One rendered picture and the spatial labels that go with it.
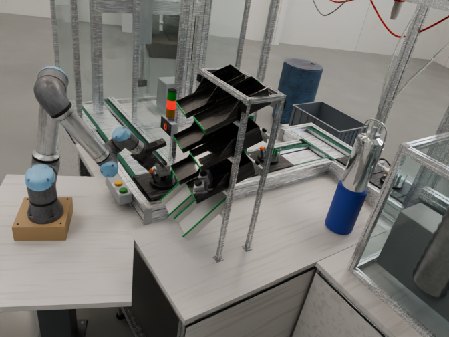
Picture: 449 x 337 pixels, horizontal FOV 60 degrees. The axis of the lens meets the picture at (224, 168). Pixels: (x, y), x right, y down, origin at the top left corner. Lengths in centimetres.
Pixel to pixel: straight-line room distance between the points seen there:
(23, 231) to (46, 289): 32
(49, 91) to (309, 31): 948
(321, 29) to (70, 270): 975
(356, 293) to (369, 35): 998
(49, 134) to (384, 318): 165
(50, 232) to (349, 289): 138
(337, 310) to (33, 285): 135
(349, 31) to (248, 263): 973
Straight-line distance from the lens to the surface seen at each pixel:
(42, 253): 190
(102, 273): 178
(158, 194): 202
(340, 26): 1105
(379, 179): 266
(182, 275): 177
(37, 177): 182
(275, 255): 195
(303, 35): 1071
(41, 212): 189
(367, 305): 191
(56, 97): 163
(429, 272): 175
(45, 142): 187
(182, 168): 179
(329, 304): 205
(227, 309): 176
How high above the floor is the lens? 215
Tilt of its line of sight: 31 degrees down
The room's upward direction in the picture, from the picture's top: 10 degrees clockwise
